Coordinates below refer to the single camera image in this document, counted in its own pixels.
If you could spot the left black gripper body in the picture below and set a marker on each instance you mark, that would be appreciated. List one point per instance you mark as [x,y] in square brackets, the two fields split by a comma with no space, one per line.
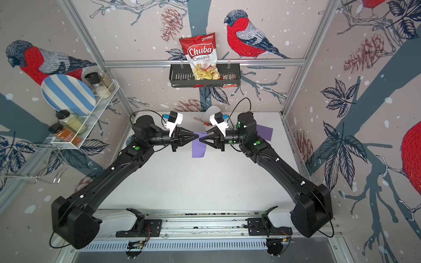
[161,139]

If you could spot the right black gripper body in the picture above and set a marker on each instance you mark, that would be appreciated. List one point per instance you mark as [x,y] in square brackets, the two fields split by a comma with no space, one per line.
[232,138]

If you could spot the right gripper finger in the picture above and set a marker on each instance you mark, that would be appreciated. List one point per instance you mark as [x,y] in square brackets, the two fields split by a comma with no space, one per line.
[208,142]
[212,134]

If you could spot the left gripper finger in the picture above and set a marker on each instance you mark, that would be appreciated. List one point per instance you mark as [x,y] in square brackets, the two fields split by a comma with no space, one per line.
[182,132]
[186,139]

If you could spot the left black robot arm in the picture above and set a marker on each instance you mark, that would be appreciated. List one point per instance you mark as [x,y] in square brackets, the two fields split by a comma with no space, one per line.
[73,217]

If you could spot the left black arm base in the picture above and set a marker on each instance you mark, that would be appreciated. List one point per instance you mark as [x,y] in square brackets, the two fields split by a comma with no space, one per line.
[141,227]

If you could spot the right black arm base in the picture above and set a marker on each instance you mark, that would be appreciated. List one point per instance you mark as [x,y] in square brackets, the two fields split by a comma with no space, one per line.
[273,222]

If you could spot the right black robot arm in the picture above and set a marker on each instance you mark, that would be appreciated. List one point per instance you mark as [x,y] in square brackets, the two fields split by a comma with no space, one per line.
[313,206]

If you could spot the white utensil cup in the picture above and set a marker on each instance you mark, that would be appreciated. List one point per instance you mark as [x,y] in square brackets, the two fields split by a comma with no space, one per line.
[206,118]

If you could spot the red Chuba chips bag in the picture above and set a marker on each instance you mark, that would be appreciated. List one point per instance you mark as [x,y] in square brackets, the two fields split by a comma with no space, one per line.
[201,53]

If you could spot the small seed spice jar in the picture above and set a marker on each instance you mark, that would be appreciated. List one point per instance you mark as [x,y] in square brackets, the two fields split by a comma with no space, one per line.
[106,80]

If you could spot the black lid spice grinder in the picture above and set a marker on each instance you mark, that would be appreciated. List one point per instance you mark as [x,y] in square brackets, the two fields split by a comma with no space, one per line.
[100,89]

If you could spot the green sauce jar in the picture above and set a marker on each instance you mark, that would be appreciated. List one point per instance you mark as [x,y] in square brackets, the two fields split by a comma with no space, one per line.
[71,121]

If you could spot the orange sauce jar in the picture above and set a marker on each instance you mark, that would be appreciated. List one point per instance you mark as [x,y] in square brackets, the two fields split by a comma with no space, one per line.
[64,134]

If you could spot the blue white striped plate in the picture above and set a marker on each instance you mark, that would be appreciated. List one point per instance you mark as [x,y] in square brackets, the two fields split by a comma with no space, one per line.
[63,92]

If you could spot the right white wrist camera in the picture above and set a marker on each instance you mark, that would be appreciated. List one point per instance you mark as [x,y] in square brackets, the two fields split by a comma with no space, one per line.
[220,121]

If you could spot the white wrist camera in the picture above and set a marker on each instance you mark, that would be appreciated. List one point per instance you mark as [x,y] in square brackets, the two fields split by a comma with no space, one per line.
[220,121]
[173,119]

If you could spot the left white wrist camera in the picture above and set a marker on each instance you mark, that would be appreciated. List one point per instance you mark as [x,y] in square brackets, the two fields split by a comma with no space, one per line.
[173,119]

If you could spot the red handled tool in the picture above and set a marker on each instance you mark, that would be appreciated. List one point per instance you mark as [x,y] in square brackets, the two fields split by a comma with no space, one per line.
[203,122]

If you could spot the black hanging wire basket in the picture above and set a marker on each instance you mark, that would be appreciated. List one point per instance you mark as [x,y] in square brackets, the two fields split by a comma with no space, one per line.
[181,76]

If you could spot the white wire wall shelf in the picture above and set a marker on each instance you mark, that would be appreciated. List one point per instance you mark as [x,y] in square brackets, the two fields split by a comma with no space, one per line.
[89,121]

